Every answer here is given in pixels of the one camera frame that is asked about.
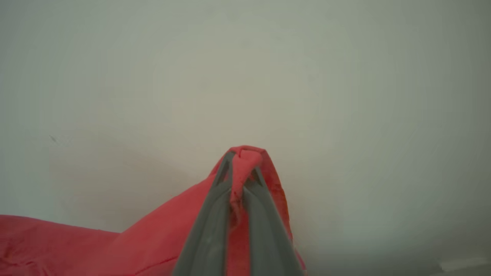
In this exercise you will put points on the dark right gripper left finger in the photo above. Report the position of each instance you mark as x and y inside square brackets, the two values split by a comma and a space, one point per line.
[209, 237]

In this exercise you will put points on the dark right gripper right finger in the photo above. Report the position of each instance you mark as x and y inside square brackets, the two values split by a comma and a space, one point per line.
[268, 245]

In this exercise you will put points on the red white basketball jersey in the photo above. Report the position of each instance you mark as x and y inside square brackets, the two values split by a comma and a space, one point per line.
[153, 237]

